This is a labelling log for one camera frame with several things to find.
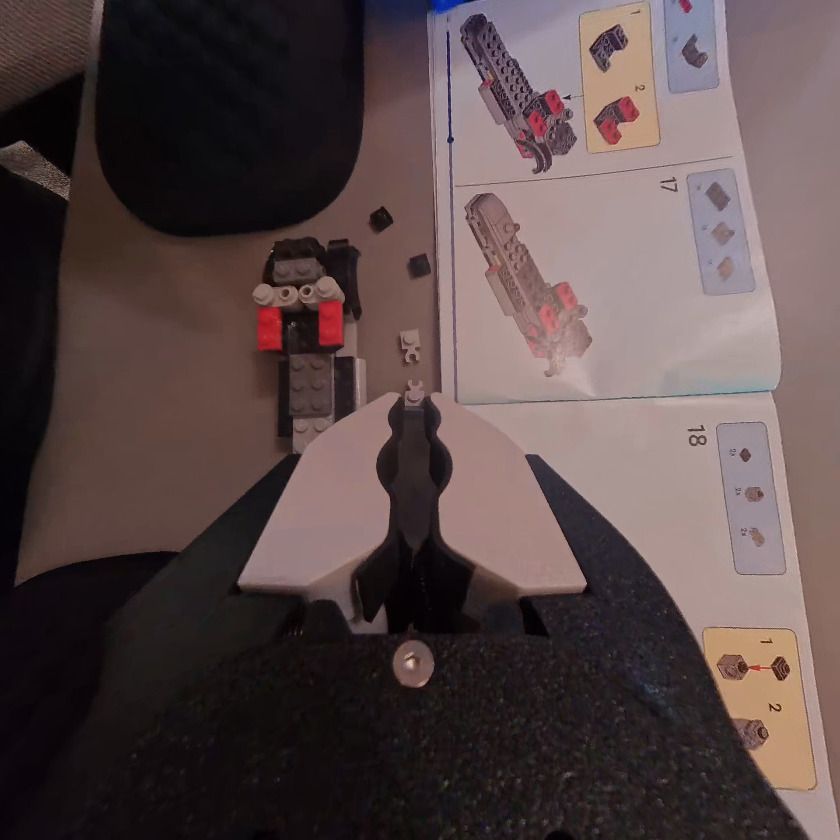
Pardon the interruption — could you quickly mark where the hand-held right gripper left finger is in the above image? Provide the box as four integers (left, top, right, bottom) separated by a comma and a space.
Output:
236, 392, 416, 635

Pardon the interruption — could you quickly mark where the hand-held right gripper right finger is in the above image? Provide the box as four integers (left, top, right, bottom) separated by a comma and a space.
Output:
413, 392, 588, 635

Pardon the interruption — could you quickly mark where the partly built toy vehicle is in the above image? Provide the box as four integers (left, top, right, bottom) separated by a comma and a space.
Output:
251, 236, 368, 455

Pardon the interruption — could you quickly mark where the open instruction booklet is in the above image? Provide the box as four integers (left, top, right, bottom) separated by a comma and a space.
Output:
427, 0, 821, 791

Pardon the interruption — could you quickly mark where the dark cloth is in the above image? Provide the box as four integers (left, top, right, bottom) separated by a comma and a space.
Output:
0, 551, 181, 840

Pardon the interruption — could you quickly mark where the black mesh pad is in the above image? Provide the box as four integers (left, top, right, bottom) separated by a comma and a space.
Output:
95, 0, 365, 237

